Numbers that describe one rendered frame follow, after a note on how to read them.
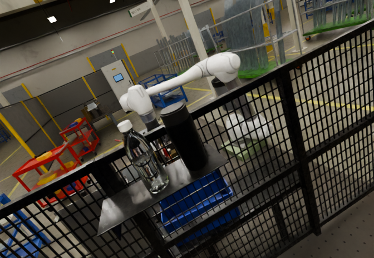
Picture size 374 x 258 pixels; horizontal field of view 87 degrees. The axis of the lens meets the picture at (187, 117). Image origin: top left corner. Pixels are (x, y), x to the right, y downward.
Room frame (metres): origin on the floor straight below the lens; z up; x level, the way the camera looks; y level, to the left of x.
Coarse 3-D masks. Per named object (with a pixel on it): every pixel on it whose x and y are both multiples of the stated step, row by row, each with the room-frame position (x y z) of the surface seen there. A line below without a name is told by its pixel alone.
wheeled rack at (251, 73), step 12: (264, 12) 4.19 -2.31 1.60; (216, 24) 5.53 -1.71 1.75; (276, 36) 4.81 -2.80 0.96; (216, 48) 5.85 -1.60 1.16; (240, 48) 5.31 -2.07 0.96; (252, 48) 4.68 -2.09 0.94; (300, 48) 4.55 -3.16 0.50; (276, 60) 4.17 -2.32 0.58; (288, 60) 4.77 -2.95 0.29; (240, 72) 5.57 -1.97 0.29; (252, 72) 5.07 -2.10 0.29; (264, 72) 4.63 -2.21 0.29
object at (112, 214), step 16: (208, 144) 0.55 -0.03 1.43; (208, 160) 0.46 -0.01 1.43; (224, 160) 0.43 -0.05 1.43; (96, 176) 0.49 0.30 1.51; (176, 176) 0.46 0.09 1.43; (192, 176) 0.43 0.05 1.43; (112, 192) 0.50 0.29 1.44; (128, 192) 0.48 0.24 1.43; (144, 192) 0.45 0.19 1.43; (160, 192) 0.42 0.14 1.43; (112, 208) 0.44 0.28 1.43; (128, 208) 0.41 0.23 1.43; (144, 208) 0.39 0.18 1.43; (112, 224) 0.38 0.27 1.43
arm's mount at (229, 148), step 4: (228, 140) 1.63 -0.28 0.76; (256, 140) 1.44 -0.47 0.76; (224, 144) 1.60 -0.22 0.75; (248, 144) 1.44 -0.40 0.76; (256, 144) 1.39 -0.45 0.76; (260, 144) 1.39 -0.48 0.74; (264, 144) 1.40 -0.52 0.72; (224, 148) 1.55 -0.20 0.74; (228, 148) 1.50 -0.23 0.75; (236, 148) 1.45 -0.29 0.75; (244, 148) 1.40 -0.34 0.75; (248, 148) 1.38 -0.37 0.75; (252, 148) 1.36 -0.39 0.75; (256, 148) 1.37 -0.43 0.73; (228, 152) 1.51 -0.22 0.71; (232, 152) 1.44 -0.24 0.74; (236, 152) 1.40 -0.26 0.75; (244, 152) 1.36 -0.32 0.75; (252, 152) 1.36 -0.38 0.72; (240, 156) 1.33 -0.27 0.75; (244, 156) 1.33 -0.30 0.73; (248, 156) 1.34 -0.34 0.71; (240, 160) 1.35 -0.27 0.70
